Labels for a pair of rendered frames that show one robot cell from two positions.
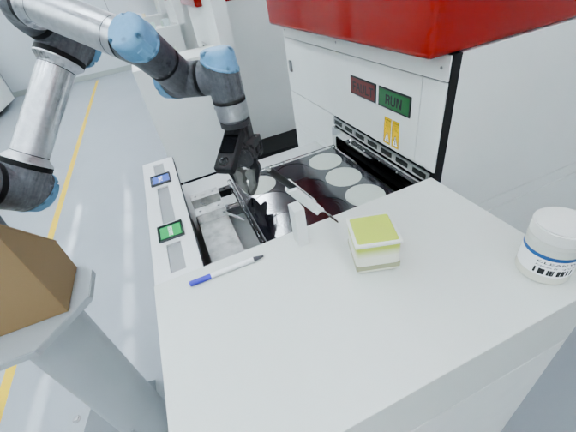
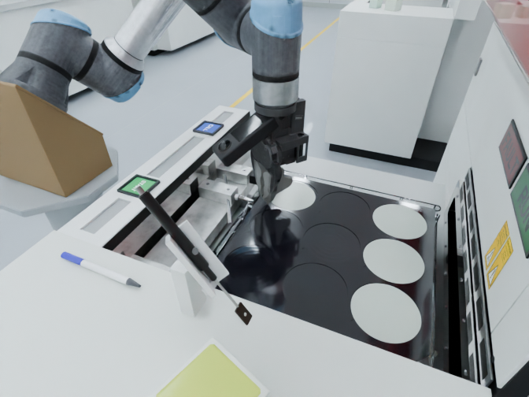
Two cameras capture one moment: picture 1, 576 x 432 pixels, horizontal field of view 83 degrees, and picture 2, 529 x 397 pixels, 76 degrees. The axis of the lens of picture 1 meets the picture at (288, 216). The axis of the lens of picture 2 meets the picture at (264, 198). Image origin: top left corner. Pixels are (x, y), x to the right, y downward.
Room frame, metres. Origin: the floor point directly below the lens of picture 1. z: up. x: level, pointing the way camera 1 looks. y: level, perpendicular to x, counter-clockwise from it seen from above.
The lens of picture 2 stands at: (0.32, -0.25, 1.34)
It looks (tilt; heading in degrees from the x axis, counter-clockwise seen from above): 38 degrees down; 39
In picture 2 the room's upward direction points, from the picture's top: straight up
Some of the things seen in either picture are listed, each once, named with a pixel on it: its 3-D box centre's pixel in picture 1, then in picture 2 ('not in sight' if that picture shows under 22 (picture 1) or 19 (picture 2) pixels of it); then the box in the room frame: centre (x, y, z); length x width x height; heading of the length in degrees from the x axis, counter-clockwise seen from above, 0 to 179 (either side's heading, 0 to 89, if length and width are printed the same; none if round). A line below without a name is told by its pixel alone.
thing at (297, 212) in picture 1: (305, 211); (198, 276); (0.47, -0.03, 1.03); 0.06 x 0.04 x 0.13; 106
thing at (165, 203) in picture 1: (175, 225); (182, 181); (0.69, 0.30, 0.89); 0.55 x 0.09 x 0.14; 16
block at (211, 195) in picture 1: (205, 197); (234, 172); (0.79, 0.22, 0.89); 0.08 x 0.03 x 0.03; 106
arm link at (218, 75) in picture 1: (221, 75); (275, 36); (0.76, 0.09, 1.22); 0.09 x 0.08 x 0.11; 71
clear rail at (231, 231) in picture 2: (246, 213); (241, 217); (0.68, 0.10, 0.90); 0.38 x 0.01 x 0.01; 16
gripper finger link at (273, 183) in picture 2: (251, 166); (271, 170); (0.73, 0.07, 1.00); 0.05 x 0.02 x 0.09; 69
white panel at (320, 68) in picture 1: (342, 105); (488, 158); (0.98, -0.23, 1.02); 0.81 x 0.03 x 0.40; 16
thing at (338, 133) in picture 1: (371, 165); (457, 273); (0.81, -0.27, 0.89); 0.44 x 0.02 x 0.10; 16
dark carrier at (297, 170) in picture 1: (309, 189); (331, 243); (0.73, -0.07, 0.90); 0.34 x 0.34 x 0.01; 16
